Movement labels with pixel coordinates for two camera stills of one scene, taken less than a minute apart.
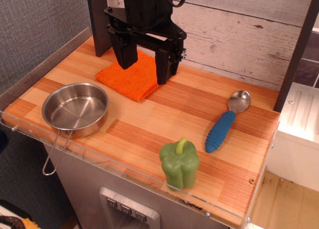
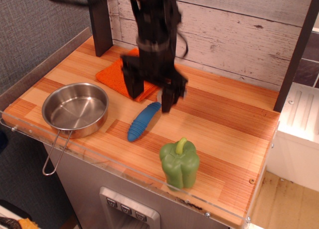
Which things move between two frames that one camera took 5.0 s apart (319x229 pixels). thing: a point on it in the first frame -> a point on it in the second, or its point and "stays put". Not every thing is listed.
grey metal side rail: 28,79 stays put
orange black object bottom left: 16,223 stays put
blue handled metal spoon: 238,101 -> 142,120
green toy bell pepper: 180,162 stays put
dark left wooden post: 97,2 stays put
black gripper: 146,18 -> 158,65
